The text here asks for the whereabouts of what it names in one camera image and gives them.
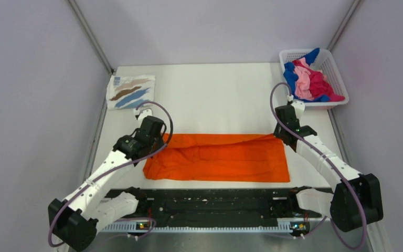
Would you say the orange t shirt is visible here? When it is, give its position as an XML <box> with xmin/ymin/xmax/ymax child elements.
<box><xmin>143</xmin><ymin>133</ymin><xmax>290</xmax><ymax>183</ymax></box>

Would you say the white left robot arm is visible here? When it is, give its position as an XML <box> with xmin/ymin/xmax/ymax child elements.
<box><xmin>47</xmin><ymin>115</ymin><xmax>167</xmax><ymax>251</ymax></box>

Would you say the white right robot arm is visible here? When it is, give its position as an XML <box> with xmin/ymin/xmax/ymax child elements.
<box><xmin>274</xmin><ymin>103</ymin><xmax>384</xmax><ymax>232</ymax></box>

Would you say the light pink t shirt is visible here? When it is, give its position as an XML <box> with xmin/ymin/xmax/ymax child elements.
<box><xmin>293</xmin><ymin>57</ymin><xmax>323</xmax><ymax>101</ymax></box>

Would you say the blue t shirt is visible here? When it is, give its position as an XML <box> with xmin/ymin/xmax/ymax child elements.
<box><xmin>281</xmin><ymin>48</ymin><xmax>320</xmax><ymax>103</ymax></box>

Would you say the magenta t shirt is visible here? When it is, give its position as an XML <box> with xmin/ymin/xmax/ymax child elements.
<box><xmin>292</xmin><ymin>62</ymin><xmax>345</xmax><ymax>102</ymax></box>

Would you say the white plastic laundry basket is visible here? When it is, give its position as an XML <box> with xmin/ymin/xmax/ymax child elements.
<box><xmin>279</xmin><ymin>48</ymin><xmax>349</xmax><ymax>109</ymax></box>

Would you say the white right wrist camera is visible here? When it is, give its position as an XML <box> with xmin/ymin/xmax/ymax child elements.
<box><xmin>287</xmin><ymin>95</ymin><xmax>305</xmax><ymax>119</ymax></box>

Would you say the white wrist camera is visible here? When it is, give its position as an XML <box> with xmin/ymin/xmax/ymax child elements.
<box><xmin>133</xmin><ymin>108</ymin><xmax>153</xmax><ymax>121</ymax></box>
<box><xmin>287</xmin><ymin>95</ymin><xmax>305</xmax><ymax>119</ymax></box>

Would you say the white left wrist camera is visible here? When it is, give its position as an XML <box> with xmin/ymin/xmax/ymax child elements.
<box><xmin>133</xmin><ymin>108</ymin><xmax>153</xmax><ymax>121</ymax></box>

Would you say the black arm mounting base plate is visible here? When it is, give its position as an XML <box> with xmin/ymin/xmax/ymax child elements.
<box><xmin>111</xmin><ymin>187</ymin><xmax>331</xmax><ymax>229</ymax></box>

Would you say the aluminium frame rail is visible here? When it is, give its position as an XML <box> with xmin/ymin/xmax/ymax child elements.
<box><xmin>62</xmin><ymin>196</ymin><xmax>379</xmax><ymax>234</ymax></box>

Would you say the left corner aluminium post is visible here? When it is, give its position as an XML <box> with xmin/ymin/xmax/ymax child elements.
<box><xmin>66</xmin><ymin>0</ymin><xmax>114</xmax><ymax>75</ymax></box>

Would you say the corner aluminium post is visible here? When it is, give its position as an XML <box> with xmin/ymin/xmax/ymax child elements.
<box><xmin>327</xmin><ymin>0</ymin><xmax>363</xmax><ymax>51</ymax></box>
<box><xmin>66</xmin><ymin>0</ymin><xmax>114</xmax><ymax>75</ymax></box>

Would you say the right corner aluminium post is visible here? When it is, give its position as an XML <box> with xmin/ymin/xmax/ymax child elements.
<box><xmin>327</xmin><ymin>0</ymin><xmax>363</xmax><ymax>51</ymax></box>

